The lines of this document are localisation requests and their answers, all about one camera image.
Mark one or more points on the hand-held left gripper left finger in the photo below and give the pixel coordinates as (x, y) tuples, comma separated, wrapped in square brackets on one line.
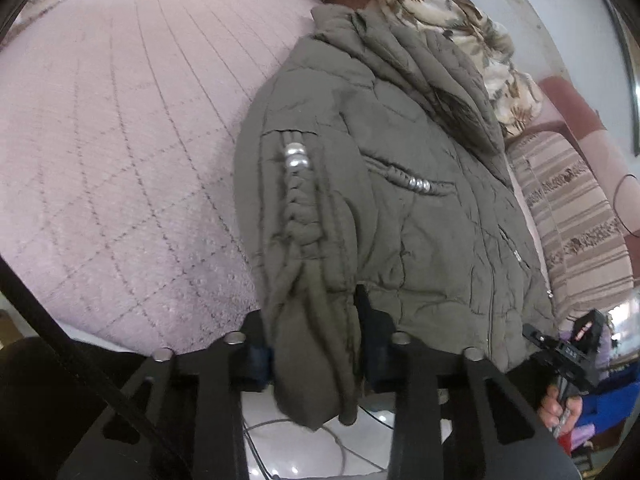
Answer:
[(256, 360)]

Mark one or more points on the person's right hand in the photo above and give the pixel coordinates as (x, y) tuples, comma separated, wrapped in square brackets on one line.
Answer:
[(557, 407)]

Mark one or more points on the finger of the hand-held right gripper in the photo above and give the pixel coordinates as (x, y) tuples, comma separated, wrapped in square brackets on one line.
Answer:
[(537, 336)]

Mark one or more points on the striped floral back cushion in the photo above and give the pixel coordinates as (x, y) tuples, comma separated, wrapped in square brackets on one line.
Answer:
[(575, 220)]

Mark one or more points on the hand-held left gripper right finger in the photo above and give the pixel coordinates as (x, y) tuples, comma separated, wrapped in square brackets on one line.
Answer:
[(376, 355)]

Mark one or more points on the leaf print blanket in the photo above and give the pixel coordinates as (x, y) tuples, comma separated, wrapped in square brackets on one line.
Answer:
[(450, 5)]

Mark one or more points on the blue cloth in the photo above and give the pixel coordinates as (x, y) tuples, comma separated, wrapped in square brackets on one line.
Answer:
[(602, 407)]

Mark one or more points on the olive quilted hooded jacket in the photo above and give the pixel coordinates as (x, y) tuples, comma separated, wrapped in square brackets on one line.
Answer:
[(425, 240)]

